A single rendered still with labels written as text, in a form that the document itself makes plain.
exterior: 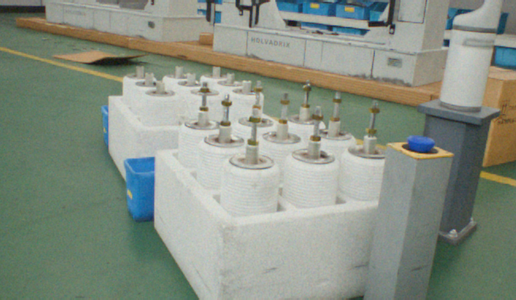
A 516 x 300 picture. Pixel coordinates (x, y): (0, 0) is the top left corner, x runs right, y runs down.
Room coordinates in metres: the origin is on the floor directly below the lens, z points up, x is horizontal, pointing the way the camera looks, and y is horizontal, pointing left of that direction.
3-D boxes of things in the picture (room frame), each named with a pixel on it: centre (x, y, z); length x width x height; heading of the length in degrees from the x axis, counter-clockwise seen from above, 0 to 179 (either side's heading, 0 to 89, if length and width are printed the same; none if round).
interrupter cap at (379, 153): (0.94, -0.20, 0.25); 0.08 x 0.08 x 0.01
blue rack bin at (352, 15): (6.25, -1.04, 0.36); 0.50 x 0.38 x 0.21; 143
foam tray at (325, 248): (0.99, -0.05, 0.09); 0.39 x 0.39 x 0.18; 26
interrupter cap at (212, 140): (0.94, 0.06, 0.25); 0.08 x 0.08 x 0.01
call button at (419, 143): (0.77, -0.24, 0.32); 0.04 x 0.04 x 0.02
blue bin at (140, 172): (1.20, 0.15, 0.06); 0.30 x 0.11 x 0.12; 117
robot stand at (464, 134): (1.20, -0.45, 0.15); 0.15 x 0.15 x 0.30; 52
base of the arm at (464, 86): (1.20, -0.45, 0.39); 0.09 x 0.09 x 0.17; 52
